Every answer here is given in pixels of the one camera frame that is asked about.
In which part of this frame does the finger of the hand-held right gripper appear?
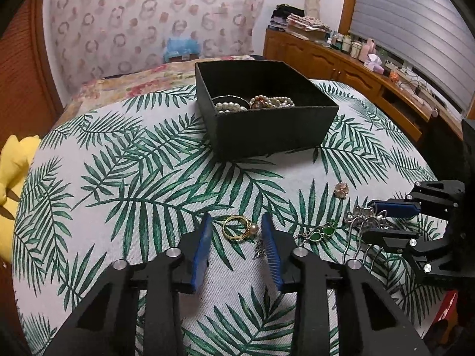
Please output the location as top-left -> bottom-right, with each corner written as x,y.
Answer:
369,180 -> 466,219
362,229 -> 465,288

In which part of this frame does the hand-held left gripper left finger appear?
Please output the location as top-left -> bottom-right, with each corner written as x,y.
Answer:
42,213 -> 214,356

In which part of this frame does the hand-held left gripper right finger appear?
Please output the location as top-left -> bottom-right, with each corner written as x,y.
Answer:
261,212 -> 433,356

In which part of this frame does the gold ring with pearl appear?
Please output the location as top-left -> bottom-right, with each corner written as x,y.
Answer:
222,216 -> 259,243

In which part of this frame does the silver hair clip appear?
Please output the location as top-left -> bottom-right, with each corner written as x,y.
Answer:
343,205 -> 388,268

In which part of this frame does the green stone earring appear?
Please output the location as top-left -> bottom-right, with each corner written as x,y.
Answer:
295,220 -> 339,247

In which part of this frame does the black cardboard box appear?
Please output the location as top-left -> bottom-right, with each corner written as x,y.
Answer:
195,60 -> 339,162

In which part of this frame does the white pearl bracelet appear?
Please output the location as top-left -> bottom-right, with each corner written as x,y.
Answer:
214,101 -> 248,114
260,96 -> 296,110

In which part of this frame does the dark metal bangle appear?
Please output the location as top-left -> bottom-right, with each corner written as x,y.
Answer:
211,94 -> 250,106

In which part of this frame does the leaf print tablecloth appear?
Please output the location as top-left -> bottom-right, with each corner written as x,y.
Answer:
11,78 -> 451,356

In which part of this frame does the white power strip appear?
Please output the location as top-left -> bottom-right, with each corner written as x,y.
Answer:
386,61 -> 413,78

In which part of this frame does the pink tissue box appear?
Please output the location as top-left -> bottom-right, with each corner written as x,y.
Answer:
364,54 -> 387,74

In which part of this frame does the pink bottle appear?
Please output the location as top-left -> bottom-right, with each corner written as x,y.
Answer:
358,38 -> 376,62

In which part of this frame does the group of cosmetic bottles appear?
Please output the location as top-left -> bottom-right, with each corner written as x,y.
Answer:
328,31 -> 363,58

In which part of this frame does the long wooden cabinet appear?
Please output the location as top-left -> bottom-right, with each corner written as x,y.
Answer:
263,28 -> 464,144

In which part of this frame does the floral blanket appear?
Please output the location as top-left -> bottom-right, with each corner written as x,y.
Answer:
70,55 -> 261,101

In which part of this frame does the grey window blind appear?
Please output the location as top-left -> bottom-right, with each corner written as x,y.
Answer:
349,0 -> 475,112

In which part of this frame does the flat cardboard box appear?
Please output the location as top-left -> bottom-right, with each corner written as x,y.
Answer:
287,26 -> 329,42

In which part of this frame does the folded floral cloth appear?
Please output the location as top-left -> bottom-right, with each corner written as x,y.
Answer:
286,13 -> 331,33

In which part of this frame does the blue plastic bag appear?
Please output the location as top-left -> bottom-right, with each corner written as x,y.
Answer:
163,37 -> 201,60

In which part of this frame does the yellow plush toy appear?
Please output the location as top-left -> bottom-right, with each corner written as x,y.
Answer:
0,134 -> 42,259

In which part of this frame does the stack of dark folded clothes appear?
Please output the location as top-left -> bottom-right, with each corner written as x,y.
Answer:
269,4 -> 302,31

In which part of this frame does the circle print curtain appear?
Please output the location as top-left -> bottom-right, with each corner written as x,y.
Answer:
41,0 -> 267,87

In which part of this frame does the wooden window frame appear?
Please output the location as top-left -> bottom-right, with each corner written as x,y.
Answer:
336,0 -> 361,37

